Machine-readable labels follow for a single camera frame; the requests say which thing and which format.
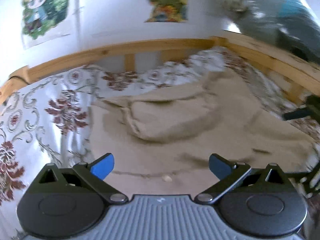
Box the floral white bed sheet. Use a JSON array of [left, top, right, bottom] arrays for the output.
[[1, 47, 319, 239]]

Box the pile of clothes on bed end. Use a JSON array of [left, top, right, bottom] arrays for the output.
[[218, 0, 319, 64]]

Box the black cable on bedpost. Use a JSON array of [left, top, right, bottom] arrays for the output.
[[7, 74, 29, 84]]

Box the wooden bed frame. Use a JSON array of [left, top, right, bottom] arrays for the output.
[[1, 31, 319, 103]]

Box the green cartoon character poster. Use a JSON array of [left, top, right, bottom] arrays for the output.
[[22, 0, 74, 49]]

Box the beige large garment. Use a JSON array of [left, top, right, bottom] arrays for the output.
[[90, 69, 314, 196]]

